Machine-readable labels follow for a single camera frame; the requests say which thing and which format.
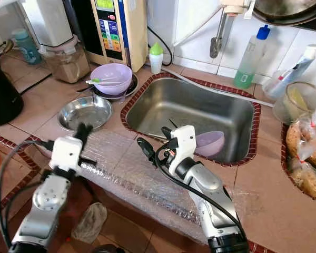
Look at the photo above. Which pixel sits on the dish soap bottle blue cap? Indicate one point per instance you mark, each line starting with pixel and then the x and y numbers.
pixel 250 62

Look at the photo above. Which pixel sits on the steel plate under purple bowl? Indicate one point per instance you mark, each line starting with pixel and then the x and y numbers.
pixel 132 90

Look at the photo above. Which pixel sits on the small purple plastic bowl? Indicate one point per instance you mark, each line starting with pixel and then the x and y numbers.
pixel 210 143

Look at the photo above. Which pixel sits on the clear bubble wrap sheet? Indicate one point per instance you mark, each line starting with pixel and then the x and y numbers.
pixel 126 184

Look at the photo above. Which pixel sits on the white spout with metal spiral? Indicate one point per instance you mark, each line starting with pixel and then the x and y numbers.
pixel 2 4

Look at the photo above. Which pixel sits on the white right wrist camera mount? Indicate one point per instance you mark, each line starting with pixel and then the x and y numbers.
pixel 185 145

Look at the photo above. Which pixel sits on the clear glass jar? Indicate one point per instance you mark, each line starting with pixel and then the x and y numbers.
pixel 297 103

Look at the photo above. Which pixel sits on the beige faucet filter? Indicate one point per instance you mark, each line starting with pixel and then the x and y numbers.
pixel 238 7

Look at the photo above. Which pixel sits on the teal plastic bottle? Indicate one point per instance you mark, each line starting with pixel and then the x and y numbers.
pixel 27 48

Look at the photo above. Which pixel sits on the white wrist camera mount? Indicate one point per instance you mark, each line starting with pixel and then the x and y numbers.
pixel 185 145
pixel 67 154

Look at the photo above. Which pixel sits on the shallow stainless steel dish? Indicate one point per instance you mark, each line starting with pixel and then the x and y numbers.
pixel 84 112

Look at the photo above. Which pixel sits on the stainless steel sink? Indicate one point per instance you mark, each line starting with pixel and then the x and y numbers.
pixel 184 105

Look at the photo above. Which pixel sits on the white tube red blue print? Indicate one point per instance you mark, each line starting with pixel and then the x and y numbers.
pixel 300 66

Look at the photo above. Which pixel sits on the metal faucet pipe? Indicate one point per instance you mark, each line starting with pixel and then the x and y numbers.
pixel 218 37

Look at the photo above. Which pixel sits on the white grinder with glass jar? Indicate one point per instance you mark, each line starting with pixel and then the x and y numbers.
pixel 50 23

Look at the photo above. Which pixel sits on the beige water ionizer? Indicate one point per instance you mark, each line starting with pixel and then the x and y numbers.
pixel 137 31

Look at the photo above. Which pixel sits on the plastic bags of food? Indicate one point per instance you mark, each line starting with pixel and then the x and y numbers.
pixel 308 158

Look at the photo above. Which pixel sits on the large purple plastic bowl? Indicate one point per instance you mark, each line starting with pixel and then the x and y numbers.
pixel 115 73

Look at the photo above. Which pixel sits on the small white bottle green cap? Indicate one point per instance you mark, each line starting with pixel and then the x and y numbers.
pixel 156 61

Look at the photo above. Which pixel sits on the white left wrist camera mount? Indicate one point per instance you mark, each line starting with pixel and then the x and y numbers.
pixel 67 154

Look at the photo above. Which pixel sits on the green and white plastic spoon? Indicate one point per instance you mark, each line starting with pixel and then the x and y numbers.
pixel 96 81

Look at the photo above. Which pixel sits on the black kettle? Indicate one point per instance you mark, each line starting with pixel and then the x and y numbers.
pixel 2 89

